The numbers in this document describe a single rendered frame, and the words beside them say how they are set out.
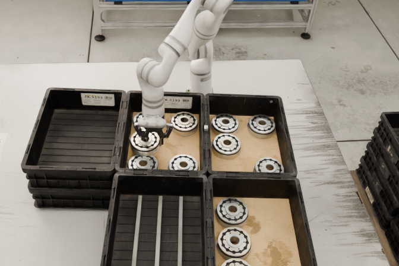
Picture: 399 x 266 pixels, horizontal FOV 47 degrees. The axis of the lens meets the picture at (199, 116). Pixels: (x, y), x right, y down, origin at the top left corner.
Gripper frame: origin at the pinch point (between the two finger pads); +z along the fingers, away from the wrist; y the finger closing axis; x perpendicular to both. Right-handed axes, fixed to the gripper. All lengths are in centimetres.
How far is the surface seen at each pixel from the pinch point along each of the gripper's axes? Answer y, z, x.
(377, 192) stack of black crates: -110, 62, -28
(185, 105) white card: -11.0, 1.2, -20.6
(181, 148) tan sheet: -10.1, 5.7, -2.2
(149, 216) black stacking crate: -0.4, 5.8, 27.7
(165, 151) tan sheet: -4.1, 5.7, -0.2
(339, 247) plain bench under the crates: -66, 19, 29
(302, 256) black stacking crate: -47, 3, 42
